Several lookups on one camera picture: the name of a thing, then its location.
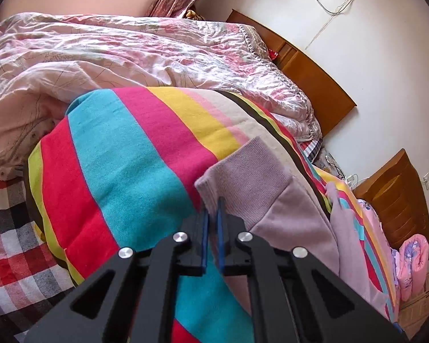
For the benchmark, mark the small red cloth item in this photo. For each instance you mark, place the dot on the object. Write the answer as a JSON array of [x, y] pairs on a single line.
[[272, 55]]

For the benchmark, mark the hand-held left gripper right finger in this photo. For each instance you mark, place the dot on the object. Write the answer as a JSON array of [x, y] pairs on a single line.
[[220, 235]]

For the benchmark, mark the white wall socket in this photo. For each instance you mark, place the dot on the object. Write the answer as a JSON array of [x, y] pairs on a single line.
[[428, 181]]

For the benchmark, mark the grey patterned cloth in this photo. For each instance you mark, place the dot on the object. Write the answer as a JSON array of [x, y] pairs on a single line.
[[329, 160]]

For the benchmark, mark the yellow patterned cloth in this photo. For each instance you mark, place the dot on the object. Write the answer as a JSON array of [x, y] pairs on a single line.
[[192, 15]]

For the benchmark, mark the wooden headboard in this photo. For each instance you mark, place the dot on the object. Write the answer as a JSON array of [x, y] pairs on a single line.
[[307, 75]]

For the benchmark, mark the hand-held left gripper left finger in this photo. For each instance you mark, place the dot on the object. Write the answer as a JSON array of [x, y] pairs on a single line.
[[202, 239]]

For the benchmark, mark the folded pink floral quilt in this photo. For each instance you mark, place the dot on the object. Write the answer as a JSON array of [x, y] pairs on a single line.
[[414, 257]]

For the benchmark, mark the lilac knit sweater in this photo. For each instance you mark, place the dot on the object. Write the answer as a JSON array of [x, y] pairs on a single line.
[[271, 193]]

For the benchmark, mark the red plaid bed sheet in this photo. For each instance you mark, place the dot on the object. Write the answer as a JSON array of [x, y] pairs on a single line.
[[14, 257]]

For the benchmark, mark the colourful striped blanket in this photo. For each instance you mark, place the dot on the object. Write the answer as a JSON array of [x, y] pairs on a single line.
[[128, 171]]

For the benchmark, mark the pink bed sheet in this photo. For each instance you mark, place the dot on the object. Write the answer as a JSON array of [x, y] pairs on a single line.
[[377, 228]]

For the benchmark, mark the wooden nightstand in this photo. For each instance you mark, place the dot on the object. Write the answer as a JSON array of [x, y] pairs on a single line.
[[389, 200]]

